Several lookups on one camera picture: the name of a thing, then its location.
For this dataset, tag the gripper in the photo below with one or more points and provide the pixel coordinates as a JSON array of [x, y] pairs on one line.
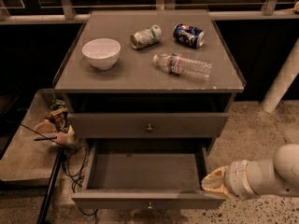
[[235, 177]]

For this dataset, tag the grey drawer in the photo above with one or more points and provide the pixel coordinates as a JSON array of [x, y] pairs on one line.
[[147, 125], [146, 173]]

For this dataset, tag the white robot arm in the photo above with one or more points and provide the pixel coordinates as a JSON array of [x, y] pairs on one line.
[[248, 180]]

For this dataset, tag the grey top drawer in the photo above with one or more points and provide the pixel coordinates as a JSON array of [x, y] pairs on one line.
[[147, 125]]

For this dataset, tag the grey drawer cabinet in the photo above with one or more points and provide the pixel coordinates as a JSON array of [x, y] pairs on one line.
[[134, 84]]

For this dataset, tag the clear plastic water bottle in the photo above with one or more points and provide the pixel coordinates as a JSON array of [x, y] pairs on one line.
[[177, 65]]

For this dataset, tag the blue soda can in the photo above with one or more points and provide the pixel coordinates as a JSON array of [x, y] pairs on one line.
[[189, 35]]

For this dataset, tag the green white soda can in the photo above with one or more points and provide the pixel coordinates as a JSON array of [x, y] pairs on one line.
[[146, 37]]

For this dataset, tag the white bowl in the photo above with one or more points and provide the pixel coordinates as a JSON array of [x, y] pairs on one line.
[[102, 53]]

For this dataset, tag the grey side tray table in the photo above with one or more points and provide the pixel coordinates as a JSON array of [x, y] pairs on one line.
[[27, 163]]

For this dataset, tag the metal window railing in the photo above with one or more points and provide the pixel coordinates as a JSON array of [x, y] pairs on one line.
[[71, 11]]

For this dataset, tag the white diagonal post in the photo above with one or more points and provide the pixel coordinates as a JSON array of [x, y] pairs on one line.
[[286, 76]]

